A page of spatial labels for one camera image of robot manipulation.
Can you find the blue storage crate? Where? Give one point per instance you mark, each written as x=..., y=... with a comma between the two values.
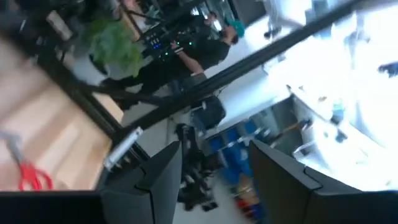
x=236, y=155

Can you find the black floor equipment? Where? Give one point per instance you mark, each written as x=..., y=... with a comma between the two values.
x=192, y=174

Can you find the black backpack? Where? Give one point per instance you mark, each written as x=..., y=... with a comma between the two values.
x=208, y=112

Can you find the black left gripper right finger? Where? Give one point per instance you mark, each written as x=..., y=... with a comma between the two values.
x=286, y=193

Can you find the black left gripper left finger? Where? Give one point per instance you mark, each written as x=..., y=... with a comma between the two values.
x=155, y=186

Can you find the green potted plant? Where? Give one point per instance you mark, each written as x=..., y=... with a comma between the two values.
x=115, y=46

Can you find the bright red scissors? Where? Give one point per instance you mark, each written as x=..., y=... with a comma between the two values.
x=26, y=168

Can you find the person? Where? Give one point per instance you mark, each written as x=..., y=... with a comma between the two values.
x=214, y=53
x=211, y=17

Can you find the black control console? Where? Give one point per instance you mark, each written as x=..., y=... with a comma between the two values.
x=158, y=43

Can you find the silver metal cylinder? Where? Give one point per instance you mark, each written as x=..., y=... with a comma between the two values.
x=122, y=149

